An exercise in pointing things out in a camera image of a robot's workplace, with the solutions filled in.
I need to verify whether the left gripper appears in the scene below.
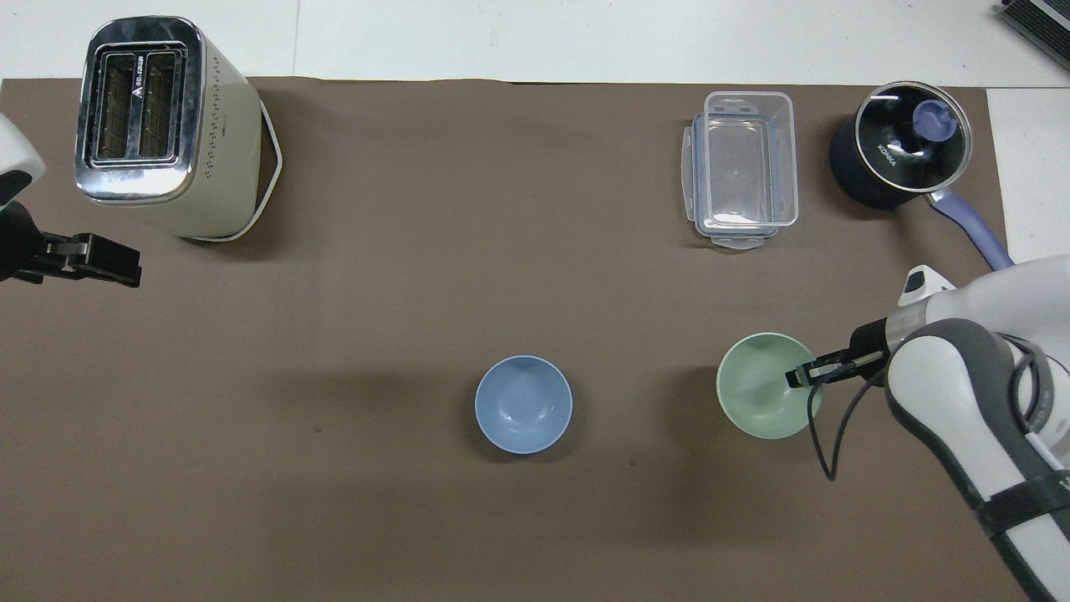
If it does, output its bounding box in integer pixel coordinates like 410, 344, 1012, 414
0, 202, 48, 283

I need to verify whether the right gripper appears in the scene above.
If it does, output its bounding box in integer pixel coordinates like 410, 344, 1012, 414
848, 318, 893, 364

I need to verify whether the green bowl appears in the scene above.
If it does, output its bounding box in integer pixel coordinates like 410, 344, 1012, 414
716, 332, 825, 441

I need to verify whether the blue bowl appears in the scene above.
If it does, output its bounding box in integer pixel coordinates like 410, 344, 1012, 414
474, 355, 574, 456

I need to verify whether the cream and chrome toaster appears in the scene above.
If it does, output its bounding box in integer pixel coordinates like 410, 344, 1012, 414
74, 15, 284, 244

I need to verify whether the glass pot lid purple knob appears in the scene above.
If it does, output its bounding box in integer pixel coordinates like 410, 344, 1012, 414
853, 81, 974, 194

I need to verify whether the clear plastic container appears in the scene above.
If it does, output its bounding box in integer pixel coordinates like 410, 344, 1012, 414
701, 90, 800, 232

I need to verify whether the clear blue-trimmed container lid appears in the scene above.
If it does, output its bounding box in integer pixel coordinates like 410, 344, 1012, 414
680, 115, 792, 251

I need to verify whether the black cable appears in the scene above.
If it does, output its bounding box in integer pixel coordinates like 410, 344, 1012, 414
807, 366, 889, 482
999, 332, 1057, 437

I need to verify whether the dark blue pot purple handle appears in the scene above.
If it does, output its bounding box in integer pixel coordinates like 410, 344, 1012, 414
829, 80, 1017, 271

